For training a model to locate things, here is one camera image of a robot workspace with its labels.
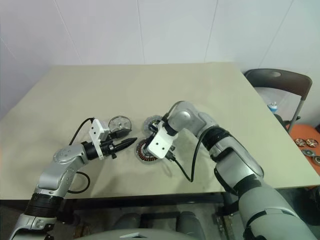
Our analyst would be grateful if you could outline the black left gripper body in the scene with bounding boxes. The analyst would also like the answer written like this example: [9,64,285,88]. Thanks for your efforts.
[101,136,119,160]

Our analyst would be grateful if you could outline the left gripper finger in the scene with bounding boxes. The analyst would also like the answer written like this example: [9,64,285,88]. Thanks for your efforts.
[109,129,133,139]
[115,137,138,152]

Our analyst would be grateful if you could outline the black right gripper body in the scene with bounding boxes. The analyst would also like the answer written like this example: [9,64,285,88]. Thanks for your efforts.
[147,122,161,139]

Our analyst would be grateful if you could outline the chrome spoked motor cover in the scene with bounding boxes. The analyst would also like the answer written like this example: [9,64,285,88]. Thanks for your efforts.
[107,115,134,138]

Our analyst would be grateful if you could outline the silver motor housing copper windings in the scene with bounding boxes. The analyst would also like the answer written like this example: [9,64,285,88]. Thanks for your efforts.
[135,138,162,165]

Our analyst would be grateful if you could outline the dark rounded shape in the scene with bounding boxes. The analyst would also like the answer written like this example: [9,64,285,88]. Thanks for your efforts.
[116,211,142,229]
[176,210,201,233]

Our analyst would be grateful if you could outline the grey robot torso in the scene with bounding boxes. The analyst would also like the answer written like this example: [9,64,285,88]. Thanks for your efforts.
[82,225,192,240]

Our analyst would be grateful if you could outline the blue white bottle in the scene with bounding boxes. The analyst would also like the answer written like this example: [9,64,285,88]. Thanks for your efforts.
[267,100,279,115]

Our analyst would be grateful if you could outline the black folding chair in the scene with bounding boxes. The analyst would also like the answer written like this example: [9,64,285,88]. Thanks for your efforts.
[243,68,314,132]

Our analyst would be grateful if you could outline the orange stool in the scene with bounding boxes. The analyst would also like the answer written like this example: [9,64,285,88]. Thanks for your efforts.
[286,123,320,165]

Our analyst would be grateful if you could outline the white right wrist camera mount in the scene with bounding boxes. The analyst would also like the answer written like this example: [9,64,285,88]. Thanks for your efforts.
[146,120,179,160]

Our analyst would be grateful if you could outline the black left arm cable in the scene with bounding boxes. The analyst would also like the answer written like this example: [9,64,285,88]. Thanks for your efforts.
[66,116,96,194]

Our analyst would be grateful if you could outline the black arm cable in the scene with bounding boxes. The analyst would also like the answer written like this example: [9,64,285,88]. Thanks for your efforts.
[66,116,96,194]
[162,102,219,183]

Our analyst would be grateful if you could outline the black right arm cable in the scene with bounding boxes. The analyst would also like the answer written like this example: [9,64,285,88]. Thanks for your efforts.
[162,102,219,183]

